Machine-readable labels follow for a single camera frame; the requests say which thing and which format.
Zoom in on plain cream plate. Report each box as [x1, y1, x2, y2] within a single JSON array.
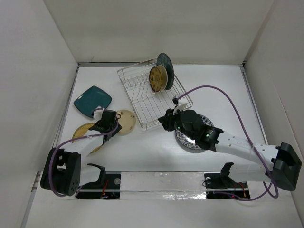
[[157, 65, 168, 91]]

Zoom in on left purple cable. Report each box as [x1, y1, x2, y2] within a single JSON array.
[[48, 106, 119, 198]]

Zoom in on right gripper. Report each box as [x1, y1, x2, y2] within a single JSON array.
[[158, 106, 196, 141]]

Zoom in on yellow plate under left arm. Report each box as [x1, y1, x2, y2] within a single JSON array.
[[72, 123, 102, 154]]

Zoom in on round teal plate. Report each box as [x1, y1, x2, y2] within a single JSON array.
[[156, 53, 174, 90]]

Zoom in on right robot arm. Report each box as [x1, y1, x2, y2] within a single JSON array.
[[158, 109, 302, 191]]

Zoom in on purple cable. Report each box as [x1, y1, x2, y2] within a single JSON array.
[[178, 85, 279, 201], [48, 106, 119, 198]]

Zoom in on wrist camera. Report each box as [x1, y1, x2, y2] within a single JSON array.
[[172, 94, 188, 115], [91, 106, 105, 119]]

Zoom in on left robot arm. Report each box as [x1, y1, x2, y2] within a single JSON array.
[[40, 108, 122, 197]]

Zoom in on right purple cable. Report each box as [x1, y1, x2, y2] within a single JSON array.
[[178, 85, 279, 201]]

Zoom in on square teal plate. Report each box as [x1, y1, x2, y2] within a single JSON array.
[[74, 86, 112, 118]]

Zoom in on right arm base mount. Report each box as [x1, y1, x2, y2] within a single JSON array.
[[202, 162, 250, 200]]

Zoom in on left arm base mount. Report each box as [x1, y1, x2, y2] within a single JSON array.
[[75, 163, 122, 200]]

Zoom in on wire dish rack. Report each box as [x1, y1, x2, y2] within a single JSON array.
[[117, 58, 186, 131]]

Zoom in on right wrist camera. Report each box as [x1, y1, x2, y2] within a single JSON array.
[[172, 94, 188, 115]]

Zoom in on cream plate with characters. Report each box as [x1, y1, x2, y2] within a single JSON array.
[[117, 109, 136, 135]]

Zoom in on brown gold patterned plate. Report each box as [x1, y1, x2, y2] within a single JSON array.
[[149, 66, 163, 92]]

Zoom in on blue floral white plate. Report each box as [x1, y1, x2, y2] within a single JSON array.
[[175, 114, 214, 152]]

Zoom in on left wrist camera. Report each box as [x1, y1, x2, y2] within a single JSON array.
[[91, 106, 105, 119]]

